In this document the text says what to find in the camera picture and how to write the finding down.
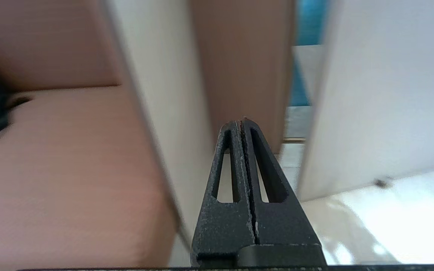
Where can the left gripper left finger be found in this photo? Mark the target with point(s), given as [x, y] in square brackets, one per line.
[220, 226]

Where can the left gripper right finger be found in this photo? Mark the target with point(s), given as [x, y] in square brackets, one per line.
[285, 222]

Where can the white door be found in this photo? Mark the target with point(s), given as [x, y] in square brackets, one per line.
[382, 94]

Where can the small grey floor doorstop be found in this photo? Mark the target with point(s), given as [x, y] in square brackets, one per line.
[383, 183]

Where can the beige upright panel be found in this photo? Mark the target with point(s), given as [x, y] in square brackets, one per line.
[171, 94]

